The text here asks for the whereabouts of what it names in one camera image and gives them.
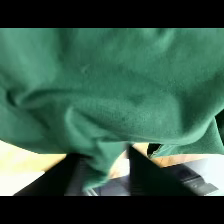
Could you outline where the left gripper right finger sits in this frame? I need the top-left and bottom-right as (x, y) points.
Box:
(127, 145), (195, 197)

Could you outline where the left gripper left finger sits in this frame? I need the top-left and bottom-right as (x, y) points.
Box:
(13, 153), (88, 197)

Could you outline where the green T-shirt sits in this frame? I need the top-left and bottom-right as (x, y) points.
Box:
(0, 28), (224, 192)

